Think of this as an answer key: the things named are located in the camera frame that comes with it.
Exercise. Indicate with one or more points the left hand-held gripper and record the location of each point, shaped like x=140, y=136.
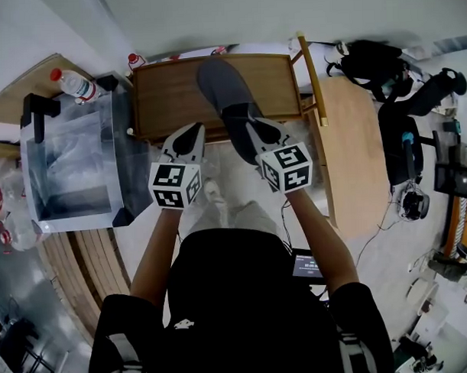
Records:
x=174, y=186

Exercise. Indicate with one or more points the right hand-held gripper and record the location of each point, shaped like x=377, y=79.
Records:
x=286, y=168

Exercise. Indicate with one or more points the dark grey slipper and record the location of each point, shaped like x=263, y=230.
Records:
x=222, y=86

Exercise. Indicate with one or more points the person's right forearm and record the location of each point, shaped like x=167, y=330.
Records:
x=323, y=243

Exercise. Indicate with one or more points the person's left forearm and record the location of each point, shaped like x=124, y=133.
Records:
x=155, y=253

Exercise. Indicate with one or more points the wooden shelf rack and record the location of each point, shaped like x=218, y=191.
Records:
x=165, y=96

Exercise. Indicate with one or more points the person's light trousers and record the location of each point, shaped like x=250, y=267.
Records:
x=253, y=215

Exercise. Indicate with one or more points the round light wooden table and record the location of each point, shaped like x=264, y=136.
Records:
x=351, y=158

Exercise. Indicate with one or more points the red cap white jug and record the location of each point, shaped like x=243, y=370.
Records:
x=135, y=63

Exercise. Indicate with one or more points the white cup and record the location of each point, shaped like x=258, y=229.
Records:
x=341, y=48

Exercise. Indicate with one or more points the transparent plastic storage box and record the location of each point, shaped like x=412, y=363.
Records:
x=72, y=161

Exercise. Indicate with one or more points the small black screen device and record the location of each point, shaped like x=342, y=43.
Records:
x=307, y=265

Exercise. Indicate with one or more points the red cap plastic water bottle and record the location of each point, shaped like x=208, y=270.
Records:
x=77, y=86

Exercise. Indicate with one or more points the black backpack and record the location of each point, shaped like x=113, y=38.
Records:
x=370, y=62

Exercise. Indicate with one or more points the black office chair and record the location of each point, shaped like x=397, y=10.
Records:
x=397, y=153

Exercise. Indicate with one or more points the person's black shirt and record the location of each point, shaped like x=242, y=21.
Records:
x=229, y=289

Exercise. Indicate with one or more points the wooden slat panel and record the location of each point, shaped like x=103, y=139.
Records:
x=87, y=271

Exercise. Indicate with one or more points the black headset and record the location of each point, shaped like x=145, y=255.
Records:
x=414, y=204

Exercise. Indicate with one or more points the light wooden board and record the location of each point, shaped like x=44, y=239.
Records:
x=24, y=93

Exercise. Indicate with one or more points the clear bottle pack red label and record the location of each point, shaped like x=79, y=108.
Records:
x=6, y=193
x=19, y=237

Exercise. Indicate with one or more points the black monitor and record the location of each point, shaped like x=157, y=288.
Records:
x=455, y=180

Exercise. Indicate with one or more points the black angle bracket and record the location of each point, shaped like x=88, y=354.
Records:
x=36, y=116

